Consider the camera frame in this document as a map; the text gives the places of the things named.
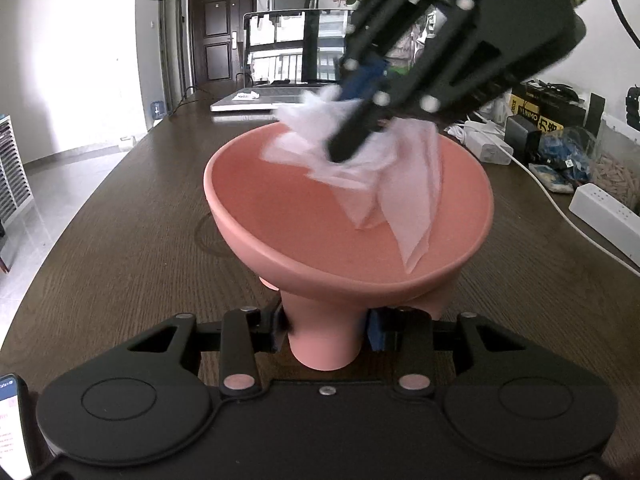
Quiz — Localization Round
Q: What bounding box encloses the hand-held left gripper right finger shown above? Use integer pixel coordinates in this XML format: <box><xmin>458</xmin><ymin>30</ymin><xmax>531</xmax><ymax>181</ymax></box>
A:
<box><xmin>367</xmin><ymin>305</ymin><xmax>529</xmax><ymax>402</ymax></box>

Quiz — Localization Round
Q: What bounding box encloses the silver laptop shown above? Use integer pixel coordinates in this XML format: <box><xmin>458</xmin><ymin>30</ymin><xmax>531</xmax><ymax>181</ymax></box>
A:
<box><xmin>210</xmin><ymin>9</ymin><xmax>352</xmax><ymax>113</ymax></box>

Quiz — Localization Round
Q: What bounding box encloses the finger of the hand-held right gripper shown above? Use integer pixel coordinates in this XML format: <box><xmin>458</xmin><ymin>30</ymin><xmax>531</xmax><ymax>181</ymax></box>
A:
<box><xmin>334</xmin><ymin>0</ymin><xmax>482</xmax><ymax>107</ymax></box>
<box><xmin>326</xmin><ymin>2</ymin><xmax>513</xmax><ymax>164</ymax></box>

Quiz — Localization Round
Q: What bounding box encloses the black power adapter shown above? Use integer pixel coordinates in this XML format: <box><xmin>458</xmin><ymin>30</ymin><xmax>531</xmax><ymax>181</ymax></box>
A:
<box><xmin>503</xmin><ymin>114</ymin><xmax>542</xmax><ymax>162</ymax></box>

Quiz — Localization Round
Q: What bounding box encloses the pink footed bowl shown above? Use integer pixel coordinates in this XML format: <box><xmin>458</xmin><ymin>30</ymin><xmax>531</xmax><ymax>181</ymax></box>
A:
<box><xmin>204</xmin><ymin>119</ymin><xmax>496</xmax><ymax>372</ymax></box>

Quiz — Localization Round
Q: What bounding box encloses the white drawer shelf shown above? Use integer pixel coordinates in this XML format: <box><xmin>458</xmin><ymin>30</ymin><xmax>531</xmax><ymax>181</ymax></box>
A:
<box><xmin>0</xmin><ymin>114</ymin><xmax>36</xmax><ymax>227</ymax></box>

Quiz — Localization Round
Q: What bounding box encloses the white charger brick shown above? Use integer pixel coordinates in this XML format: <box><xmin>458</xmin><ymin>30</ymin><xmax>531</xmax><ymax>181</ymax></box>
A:
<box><xmin>467</xmin><ymin>127</ymin><xmax>515</xmax><ymax>165</ymax></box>

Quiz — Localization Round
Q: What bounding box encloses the clear box of wooden pegs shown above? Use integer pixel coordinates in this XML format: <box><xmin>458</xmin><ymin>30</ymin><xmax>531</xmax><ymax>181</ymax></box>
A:
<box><xmin>589</xmin><ymin>122</ymin><xmax>640</xmax><ymax>207</ymax></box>

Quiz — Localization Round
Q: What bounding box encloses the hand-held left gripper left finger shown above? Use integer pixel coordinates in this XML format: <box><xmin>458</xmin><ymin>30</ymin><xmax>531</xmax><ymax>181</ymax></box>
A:
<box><xmin>127</xmin><ymin>294</ymin><xmax>295</xmax><ymax>402</ymax></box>

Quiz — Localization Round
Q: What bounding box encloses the white cable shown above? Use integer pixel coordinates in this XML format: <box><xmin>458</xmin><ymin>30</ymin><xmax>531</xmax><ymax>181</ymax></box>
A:
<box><xmin>509</xmin><ymin>152</ymin><xmax>640</xmax><ymax>279</ymax></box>

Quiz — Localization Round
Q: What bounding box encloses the smartphone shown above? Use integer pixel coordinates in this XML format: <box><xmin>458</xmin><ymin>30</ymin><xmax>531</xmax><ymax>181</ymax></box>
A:
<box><xmin>0</xmin><ymin>373</ymin><xmax>34</xmax><ymax>480</ymax></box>

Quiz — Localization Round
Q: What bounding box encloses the yellow and black box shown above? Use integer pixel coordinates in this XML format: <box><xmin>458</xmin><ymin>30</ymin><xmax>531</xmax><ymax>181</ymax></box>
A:
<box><xmin>509</xmin><ymin>81</ymin><xmax>587</xmax><ymax>134</ymax></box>

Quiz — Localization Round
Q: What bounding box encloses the black cable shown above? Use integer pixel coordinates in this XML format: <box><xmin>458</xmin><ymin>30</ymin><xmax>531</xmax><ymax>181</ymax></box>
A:
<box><xmin>602</xmin><ymin>0</ymin><xmax>640</xmax><ymax>50</ymax></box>

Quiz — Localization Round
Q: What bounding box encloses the light stand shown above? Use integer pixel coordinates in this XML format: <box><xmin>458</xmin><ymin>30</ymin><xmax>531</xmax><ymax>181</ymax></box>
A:
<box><xmin>158</xmin><ymin>0</ymin><xmax>187</xmax><ymax>111</ymax></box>

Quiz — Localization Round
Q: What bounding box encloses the bag of blue cables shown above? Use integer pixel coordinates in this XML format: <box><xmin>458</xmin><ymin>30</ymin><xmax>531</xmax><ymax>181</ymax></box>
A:
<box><xmin>529</xmin><ymin>127</ymin><xmax>602</xmax><ymax>194</ymax></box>

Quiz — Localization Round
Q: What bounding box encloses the dark brown door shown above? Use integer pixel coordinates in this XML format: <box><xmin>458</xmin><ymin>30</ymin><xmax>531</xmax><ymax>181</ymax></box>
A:
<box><xmin>188</xmin><ymin>0</ymin><xmax>259</xmax><ymax>84</ymax></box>

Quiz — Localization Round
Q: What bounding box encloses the white tissue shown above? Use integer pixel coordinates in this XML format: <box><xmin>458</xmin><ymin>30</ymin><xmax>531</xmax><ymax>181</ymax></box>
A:
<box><xmin>261</xmin><ymin>85</ymin><xmax>445</xmax><ymax>276</ymax></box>

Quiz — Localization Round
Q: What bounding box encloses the white power strip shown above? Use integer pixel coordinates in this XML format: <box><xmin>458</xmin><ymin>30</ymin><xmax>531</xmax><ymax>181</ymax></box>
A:
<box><xmin>568</xmin><ymin>183</ymin><xmax>640</xmax><ymax>257</ymax></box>

